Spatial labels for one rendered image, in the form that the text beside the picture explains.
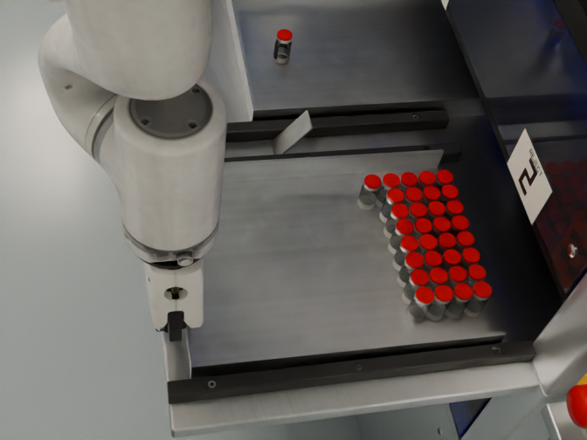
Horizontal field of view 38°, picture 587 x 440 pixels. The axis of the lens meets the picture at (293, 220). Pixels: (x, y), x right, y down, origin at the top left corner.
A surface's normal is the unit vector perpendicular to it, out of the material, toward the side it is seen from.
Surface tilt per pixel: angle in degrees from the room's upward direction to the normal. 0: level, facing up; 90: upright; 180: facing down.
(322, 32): 0
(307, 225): 0
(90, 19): 98
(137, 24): 95
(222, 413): 0
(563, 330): 90
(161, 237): 90
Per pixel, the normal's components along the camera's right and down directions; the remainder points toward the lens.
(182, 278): 0.18, 0.66
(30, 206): 0.11, -0.58
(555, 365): -0.98, 0.08
